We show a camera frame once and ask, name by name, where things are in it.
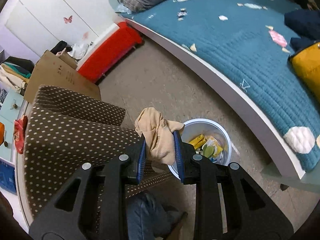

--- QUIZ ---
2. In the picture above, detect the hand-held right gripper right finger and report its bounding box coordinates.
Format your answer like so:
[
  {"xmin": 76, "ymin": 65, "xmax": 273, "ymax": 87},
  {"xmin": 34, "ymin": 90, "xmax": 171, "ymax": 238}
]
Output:
[{"xmin": 173, "ymin": 131, "xmax": 294, "ymax": 240}]

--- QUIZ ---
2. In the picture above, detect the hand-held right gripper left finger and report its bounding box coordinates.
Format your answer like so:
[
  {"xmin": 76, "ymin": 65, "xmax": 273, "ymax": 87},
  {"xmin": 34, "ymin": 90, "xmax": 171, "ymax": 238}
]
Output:
[{"xmin": 29, "ymin": 132, "xmax": 147, "ymax": 240}]

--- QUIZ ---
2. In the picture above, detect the beige sock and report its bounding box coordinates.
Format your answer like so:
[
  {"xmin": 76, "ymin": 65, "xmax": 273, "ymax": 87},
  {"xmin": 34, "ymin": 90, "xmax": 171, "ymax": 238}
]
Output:
[{"xmin": 134, "ymin": 107, "xmax": 185, "ymax": 164}]

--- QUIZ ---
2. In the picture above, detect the white plastic waste bin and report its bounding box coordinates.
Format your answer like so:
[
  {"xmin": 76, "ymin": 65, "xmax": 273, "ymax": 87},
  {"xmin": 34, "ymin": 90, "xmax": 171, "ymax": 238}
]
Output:
[{"xmin": 167, "ymin": 119, "xmax": 232, "ymax": 180}]

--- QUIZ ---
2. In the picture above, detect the yellow snack packet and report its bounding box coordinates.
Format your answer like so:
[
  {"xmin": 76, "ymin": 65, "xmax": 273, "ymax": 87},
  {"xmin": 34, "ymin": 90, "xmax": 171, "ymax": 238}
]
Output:
[{"xmin": 188, "ymin": 134, "xmax": 207, "ymax": 150}]

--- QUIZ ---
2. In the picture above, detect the green leaf printed packet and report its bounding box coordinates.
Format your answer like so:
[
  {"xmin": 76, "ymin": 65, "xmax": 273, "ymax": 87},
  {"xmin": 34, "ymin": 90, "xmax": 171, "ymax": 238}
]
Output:
[{"xmin": 201, "ymin": 136, "xmax": 223, "ymax": 159}]

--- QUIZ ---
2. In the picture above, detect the person's leg in jeans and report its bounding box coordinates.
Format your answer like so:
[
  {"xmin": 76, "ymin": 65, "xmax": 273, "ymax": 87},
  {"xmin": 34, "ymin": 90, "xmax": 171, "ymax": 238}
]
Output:
[{"xmin": 126, "ymin": 192, "xmax": 188, "ymax": 240}]

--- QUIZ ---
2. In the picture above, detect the brown polka dot cloth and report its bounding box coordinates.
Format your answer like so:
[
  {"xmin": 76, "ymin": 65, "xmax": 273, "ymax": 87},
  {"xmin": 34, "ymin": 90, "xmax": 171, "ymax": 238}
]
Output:
[{"xmin": 24, "ymin": 85, "xmax": 174, "ymax": 218}]

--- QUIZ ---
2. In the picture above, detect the red storage box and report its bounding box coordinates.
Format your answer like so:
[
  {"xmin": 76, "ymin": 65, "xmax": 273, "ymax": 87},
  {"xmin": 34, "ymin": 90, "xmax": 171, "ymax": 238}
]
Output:
[{"xmin": 76, "ymin": 22, "xmax": 143, "ymax": 83}]

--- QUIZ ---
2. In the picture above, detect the cardboard box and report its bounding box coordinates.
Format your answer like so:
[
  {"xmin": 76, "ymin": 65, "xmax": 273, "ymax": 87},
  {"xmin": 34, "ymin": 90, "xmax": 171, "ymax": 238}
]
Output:
[{"xmin": 24, "ymin": 50, "xmax": 102, "ymax": 104}]

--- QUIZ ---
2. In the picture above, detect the teal candy print blanket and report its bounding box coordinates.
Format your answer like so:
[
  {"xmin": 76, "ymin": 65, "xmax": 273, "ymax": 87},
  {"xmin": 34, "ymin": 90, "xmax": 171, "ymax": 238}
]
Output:
[{"xmin": 125, "ymin": 0, "xmax": 320, "ymax": 173}]

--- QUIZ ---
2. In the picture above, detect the red fabric item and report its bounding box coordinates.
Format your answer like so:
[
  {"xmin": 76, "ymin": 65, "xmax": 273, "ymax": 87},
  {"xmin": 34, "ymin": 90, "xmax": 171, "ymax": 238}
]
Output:
[{"xmin": 14, "ymin": 115, "xmax": 29, "ymax": 155}]

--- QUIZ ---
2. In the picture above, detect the white flat board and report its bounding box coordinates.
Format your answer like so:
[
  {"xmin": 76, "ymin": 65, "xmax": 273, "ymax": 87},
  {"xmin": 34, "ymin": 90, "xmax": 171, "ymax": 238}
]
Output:
[{"xmin": 75, "ymin": 21, "xmax": 120, "ymax": 68}]

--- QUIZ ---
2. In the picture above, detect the white crumpled cloth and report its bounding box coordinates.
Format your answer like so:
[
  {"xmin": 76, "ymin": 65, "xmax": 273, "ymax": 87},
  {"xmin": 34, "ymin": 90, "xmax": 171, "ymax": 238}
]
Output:
[{"xmin": 67, "ymin": 42, "xmax": 89, "ymax": 59}]

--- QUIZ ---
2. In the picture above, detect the black cloth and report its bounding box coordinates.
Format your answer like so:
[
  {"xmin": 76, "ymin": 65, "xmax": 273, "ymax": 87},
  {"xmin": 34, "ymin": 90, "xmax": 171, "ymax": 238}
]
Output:
[{"xmin": 50, "ymin": 41, "xmax": 68, "ymax": 54}]

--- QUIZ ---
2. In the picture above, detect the light blue crumpled cloth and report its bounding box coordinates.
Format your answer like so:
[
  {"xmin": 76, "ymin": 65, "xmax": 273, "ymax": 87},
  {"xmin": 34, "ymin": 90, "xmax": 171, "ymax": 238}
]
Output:
[{"xmin": 115, "ymin": 4, "xmax": 132, "ymax": 15}]

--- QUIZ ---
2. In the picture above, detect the stack of folded clothes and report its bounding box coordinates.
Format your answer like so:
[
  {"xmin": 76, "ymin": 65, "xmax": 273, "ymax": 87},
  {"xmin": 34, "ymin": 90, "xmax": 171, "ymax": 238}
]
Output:
[{"xmin": 0, "ymin": 56, "xmax": 35, "ymax": 95}]

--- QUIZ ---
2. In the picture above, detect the yellow cushion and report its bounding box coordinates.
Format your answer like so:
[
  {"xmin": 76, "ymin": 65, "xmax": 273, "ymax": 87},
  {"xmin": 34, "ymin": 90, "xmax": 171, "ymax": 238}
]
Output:
[{"xmin": 284, "ymin": 9, "xmax": 320, "ymax": 104}]

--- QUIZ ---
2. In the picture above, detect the white wardrobe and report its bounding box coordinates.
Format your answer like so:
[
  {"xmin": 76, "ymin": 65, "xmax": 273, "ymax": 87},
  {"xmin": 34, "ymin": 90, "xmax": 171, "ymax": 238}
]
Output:
[{"xmin": 5, "ymin": 0, "xmax": 118, "ymax": 58}]

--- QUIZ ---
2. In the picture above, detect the white bed frame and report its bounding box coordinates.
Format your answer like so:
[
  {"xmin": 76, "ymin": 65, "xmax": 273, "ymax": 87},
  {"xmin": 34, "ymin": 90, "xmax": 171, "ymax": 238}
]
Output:
[{"xmin": 109, "ymin": 0, "xmax": 320, "ymax": 193}]

